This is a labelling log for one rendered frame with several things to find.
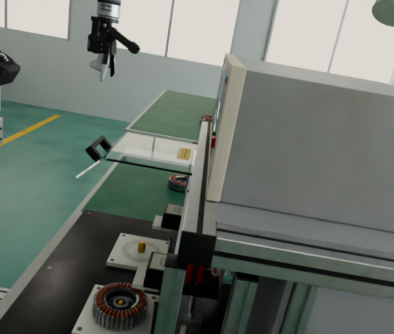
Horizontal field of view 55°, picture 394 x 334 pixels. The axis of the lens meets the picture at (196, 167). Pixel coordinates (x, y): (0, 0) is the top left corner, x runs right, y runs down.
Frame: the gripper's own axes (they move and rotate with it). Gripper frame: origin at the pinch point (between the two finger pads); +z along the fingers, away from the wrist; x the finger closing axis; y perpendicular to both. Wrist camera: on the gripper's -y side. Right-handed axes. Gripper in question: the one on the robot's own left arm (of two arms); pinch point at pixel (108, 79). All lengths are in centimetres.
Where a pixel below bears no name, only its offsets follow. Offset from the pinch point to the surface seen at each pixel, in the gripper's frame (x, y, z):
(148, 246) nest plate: 42, -25, 37
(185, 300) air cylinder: 68, -36, 33
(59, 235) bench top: 39, 1, 40
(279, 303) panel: 91, -47, 13
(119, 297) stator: 68, -22, 34
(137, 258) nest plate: 49, -23, 37
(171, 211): 47, -30, 23
